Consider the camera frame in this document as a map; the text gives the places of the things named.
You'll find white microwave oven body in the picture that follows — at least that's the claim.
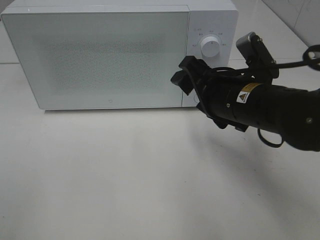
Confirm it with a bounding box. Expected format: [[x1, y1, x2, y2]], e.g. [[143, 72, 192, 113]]
[[0, 0, 239, 108]]

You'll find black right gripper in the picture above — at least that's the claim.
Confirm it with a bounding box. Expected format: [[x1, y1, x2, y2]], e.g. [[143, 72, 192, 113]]
[[170, 55, 248, 132]]

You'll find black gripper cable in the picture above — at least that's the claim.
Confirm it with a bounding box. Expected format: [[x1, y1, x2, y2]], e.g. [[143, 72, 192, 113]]
[[212, 44, 320, 148]]

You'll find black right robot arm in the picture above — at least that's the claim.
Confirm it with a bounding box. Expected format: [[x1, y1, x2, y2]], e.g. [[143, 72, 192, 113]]
[[171, 56, 320, 152]]

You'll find round door release button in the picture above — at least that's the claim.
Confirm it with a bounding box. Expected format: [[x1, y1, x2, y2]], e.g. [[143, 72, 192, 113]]
[[193, 94, 200, 104]]

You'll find upper white power knob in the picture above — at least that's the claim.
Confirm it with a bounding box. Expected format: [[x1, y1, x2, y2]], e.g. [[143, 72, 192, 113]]
[[200, 34, 221, 58]]

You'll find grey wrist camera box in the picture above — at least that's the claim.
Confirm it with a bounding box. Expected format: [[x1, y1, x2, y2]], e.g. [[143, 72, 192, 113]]
[[235, 31, 280, 80]]

